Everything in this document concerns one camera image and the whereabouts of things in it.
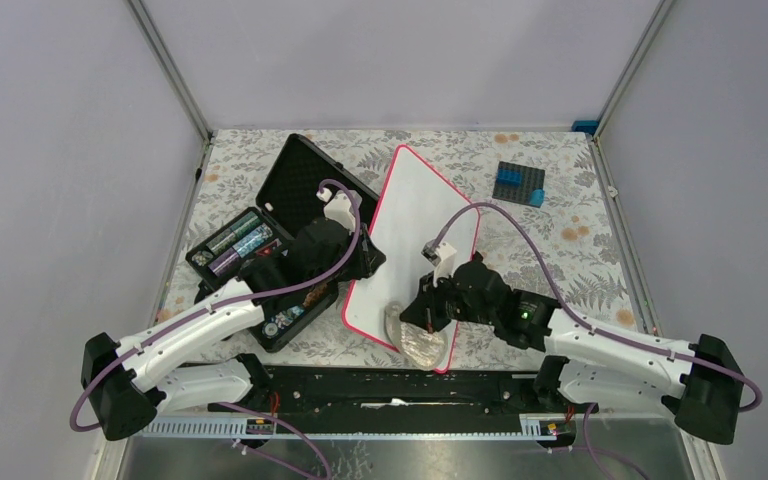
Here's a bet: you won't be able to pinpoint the pink-framed whiteboard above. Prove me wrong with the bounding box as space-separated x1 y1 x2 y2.
342 144 470 350

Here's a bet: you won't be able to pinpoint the glittery silver eraser pad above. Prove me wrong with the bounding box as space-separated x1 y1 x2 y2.
383 302 448 371

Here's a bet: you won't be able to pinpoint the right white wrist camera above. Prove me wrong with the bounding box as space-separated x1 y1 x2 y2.
421 241 457 286

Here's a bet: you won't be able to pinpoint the grey lego plate blue bricks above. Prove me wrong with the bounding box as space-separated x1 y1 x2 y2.
492 161 546 208

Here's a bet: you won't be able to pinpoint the blue corner block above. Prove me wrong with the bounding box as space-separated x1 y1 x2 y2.
570 120 600 136

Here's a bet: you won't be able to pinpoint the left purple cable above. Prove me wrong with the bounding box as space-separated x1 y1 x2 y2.
68 178 364 435

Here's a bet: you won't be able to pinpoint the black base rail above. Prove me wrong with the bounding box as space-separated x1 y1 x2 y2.
191 360 601 439

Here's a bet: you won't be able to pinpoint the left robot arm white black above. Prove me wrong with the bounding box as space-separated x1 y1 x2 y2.
70 218 386 441

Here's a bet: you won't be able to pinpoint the floral table cloth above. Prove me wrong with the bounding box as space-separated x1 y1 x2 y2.
155 127 650 374

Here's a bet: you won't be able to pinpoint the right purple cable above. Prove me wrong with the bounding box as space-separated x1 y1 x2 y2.
420 201 764 413

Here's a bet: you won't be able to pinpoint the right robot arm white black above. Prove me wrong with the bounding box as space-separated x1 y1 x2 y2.
389 258 743 445

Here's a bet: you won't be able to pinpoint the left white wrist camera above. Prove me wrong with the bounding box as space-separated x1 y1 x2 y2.
316 188 363 232

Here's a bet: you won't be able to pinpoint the black open carrying case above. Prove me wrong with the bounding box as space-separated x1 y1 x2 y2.
185 134 378 353

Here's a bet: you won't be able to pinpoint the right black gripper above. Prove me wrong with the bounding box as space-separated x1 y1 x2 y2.
401 269 497 334

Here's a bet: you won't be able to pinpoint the purple cable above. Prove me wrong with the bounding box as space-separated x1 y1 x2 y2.
420 201 764 413
68 178 364 435

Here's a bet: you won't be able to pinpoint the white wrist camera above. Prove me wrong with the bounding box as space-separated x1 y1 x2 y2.
316 188 363 232
421 241 457 286

